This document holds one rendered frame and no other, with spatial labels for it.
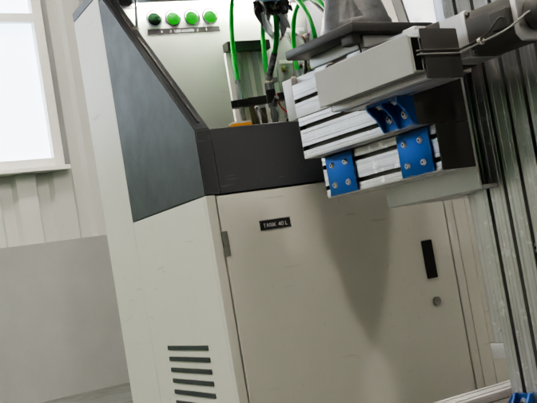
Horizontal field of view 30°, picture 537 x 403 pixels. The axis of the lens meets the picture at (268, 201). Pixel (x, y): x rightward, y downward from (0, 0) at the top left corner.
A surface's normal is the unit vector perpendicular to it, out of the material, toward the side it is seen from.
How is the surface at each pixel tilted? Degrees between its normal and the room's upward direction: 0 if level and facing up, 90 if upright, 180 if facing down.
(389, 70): 90
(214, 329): 90
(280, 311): 90
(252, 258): 90
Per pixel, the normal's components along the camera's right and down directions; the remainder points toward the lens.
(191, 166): -0.89, 0.12
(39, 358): 0.56, -0.15
